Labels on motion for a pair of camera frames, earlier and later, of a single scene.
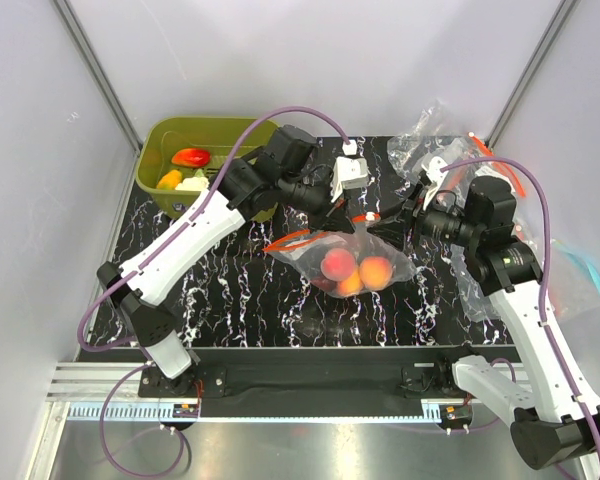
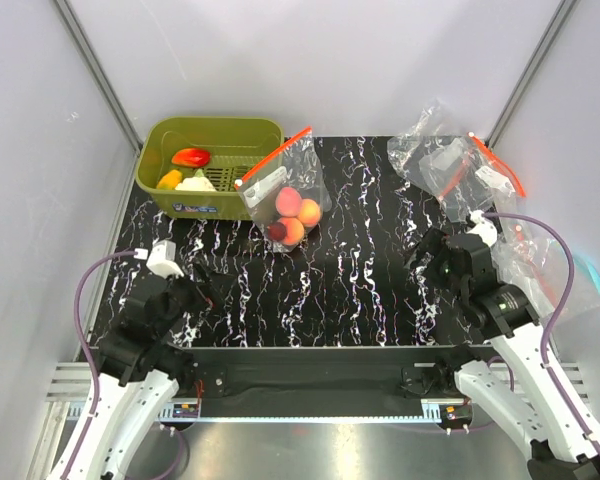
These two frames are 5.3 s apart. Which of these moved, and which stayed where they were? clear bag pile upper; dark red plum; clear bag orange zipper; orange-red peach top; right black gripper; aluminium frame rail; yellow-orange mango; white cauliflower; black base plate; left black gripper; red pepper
Moved: right black gripper; dark red plum; orange-red peach top; left black gripper; clear bag orange zipper
Stayed: clear bag pile upper; black base plate; white cauliflower; aluminium frame rail; red pepper; yellow-orange mango
